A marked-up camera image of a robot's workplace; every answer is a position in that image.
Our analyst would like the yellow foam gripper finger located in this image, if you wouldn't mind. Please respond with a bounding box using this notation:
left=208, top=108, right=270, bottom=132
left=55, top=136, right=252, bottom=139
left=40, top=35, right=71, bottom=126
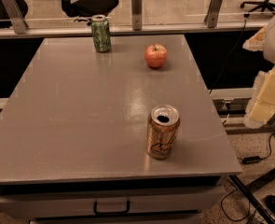
left=243, top=65, right=275, bottom=129

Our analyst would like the orange soda can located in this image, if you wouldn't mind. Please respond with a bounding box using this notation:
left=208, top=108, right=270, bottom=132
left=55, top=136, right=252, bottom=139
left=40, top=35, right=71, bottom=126
left=146, top=105, right=180, bottom=160

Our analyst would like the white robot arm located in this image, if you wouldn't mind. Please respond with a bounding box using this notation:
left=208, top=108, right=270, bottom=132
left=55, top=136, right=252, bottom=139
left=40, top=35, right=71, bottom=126
left=242, top=15, right=275, bottom=129

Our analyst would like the green soda can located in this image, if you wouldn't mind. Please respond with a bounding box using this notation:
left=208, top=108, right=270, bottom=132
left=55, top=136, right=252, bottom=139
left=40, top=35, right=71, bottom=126
left=91, top=15, right=111, bottom=52

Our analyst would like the red apple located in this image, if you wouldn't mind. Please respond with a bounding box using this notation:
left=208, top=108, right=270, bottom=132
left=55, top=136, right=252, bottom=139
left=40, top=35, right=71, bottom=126
left=144, top=44, right=168, bottom=68

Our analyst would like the black office chair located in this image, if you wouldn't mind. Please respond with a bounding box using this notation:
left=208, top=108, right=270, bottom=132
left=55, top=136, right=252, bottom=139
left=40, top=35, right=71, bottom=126
left=61, top=0, right=119, bottom=17

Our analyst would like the black power adapter cable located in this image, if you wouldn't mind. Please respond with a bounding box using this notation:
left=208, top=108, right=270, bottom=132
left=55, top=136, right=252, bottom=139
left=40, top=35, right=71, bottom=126
left=220, top=131, right=275, bottom=222

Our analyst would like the metal bracket right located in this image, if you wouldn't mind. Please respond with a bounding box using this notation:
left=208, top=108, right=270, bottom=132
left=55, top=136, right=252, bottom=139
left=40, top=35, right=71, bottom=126
left=204, top=0, right=223, bottom=28

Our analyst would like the metal bracket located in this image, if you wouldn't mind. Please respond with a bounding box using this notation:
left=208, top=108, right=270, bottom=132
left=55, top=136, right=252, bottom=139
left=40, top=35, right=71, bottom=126
left=1, top=0, right=28, bottom=35
left=204, top=0, right=223, bottom=28
left=131, top=0, right=142, bottom=31

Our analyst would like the grey drawer with handle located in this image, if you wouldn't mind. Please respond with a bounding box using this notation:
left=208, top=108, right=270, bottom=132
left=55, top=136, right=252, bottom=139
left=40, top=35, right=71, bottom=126
left=0, top=186, right=225, bottom=219

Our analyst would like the metal bracket middle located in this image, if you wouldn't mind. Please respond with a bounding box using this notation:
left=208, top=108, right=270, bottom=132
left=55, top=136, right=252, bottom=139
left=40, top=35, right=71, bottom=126
left=131, top=0, right=142, bottom=31

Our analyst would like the metal bracket left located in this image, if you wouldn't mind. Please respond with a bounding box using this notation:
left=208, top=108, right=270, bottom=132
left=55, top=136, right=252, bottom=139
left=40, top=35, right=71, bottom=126
left=1, top=0, right=28, bottom=35

